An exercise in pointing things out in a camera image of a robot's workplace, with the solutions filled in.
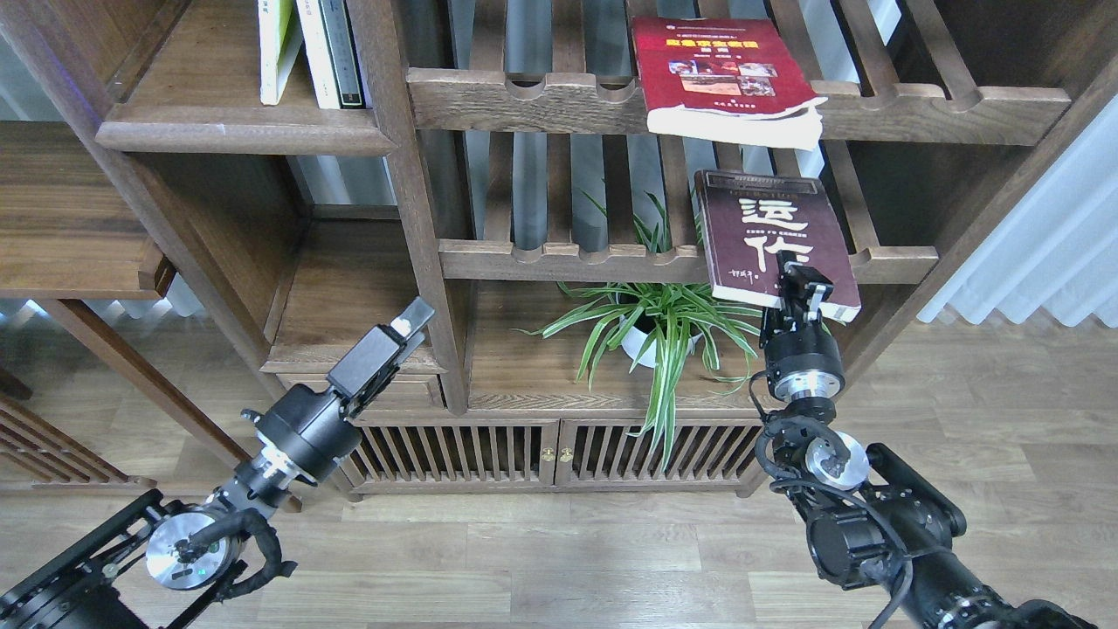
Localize red book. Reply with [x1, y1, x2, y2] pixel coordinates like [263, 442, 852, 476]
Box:
[631, 17, 826, 150]

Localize dark wooden bookshelf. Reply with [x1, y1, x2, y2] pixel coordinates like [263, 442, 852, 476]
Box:
[0, 0, 1118, 501]

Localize dark green upright book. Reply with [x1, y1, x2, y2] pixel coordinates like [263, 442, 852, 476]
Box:
[320, 1, 366, 109]

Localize green spider plant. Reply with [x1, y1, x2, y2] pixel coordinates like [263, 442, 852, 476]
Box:
[524, 188, 787, 473]

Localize white upright book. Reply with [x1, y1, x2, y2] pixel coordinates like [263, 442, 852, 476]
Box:
[295, 0, 341, 109]

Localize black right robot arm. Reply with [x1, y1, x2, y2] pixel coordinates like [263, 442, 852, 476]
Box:
[755, 251, 1087, 628]

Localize dark maroon book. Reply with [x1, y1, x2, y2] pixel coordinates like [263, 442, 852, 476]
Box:
[694, 169, 861, 323]

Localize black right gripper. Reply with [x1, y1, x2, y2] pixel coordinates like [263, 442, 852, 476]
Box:
[760, 250, 844, 403]

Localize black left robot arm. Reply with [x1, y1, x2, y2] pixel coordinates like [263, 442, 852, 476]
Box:
[3, 298, 434, 628]

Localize white curtain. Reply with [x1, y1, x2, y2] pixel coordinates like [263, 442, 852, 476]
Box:
[917, 99, 1117, 328]

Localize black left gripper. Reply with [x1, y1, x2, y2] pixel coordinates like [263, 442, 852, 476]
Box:
[234, 297, 436, 508]

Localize yellow green book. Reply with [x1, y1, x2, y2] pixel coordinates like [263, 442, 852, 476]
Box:
[257, 0, 303, 105]

